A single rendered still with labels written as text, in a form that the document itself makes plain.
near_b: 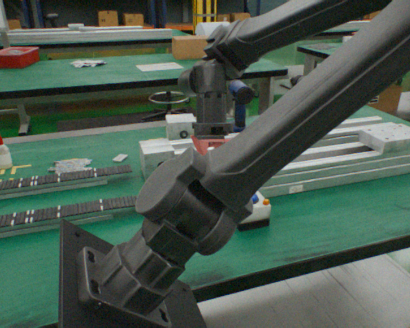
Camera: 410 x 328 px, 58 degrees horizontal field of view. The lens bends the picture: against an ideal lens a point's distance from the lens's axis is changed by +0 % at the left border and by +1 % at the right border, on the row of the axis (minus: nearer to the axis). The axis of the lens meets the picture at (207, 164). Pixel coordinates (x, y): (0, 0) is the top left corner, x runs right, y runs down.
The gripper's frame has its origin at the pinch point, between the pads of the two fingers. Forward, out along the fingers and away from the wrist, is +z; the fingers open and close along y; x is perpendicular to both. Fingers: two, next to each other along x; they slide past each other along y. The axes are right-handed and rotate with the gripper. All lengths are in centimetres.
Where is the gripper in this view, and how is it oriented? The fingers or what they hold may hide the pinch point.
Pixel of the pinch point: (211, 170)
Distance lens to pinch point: 71.7
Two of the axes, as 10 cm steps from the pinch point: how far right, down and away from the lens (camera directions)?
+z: 0.2, 9.9, 1.5
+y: 1.4, 1.5, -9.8
